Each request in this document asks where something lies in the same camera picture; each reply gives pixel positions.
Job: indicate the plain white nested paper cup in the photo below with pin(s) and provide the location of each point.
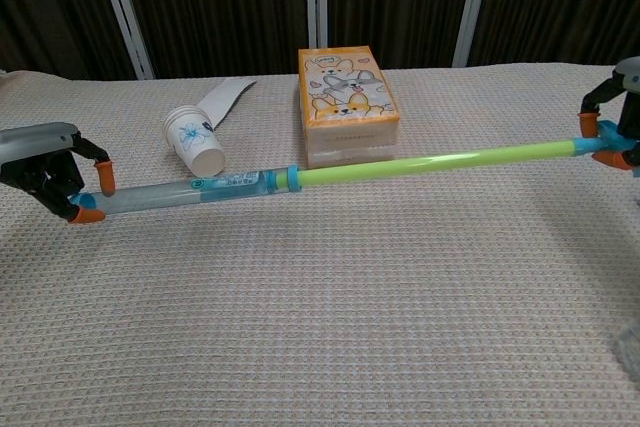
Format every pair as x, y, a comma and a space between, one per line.
172, 113
186, 107

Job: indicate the orange corgi print tissue pack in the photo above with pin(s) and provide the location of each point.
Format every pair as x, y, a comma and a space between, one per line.
345, 87

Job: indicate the beige woven tablecloth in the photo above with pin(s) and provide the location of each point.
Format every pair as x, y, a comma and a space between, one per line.
320, 327

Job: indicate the white paper sleeve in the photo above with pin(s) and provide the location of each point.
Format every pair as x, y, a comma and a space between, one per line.
222, 97

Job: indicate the dark ribbed partition panel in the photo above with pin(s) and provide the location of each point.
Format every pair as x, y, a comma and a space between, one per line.
220, 7
395, 2
565, 2
45, 7

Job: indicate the flower print paper cup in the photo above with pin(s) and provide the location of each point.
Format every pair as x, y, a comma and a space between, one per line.
197, 144

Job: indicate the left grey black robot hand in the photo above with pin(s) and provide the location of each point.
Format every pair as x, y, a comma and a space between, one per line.
35, 152

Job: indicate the beige clear-wrapped tissue pack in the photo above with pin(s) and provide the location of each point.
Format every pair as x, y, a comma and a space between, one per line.
350, 154

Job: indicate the clear water pump barrel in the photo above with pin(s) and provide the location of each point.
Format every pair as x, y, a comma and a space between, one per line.
165, 194

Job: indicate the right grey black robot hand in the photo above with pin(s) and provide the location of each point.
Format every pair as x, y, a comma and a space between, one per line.
631, 107

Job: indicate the clear plastic object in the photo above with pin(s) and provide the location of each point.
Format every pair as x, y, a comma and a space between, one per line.
631, 354

